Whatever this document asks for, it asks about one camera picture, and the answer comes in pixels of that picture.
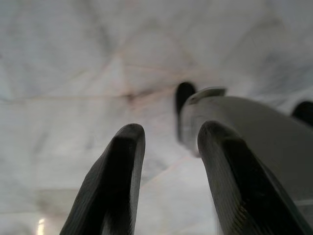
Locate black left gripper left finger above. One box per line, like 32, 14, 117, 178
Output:
59, 123, 146, 235

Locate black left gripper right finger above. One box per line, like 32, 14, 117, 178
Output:
197, 121, 313, 235

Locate black robot foot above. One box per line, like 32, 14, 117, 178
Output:
291, 101, 313, 128

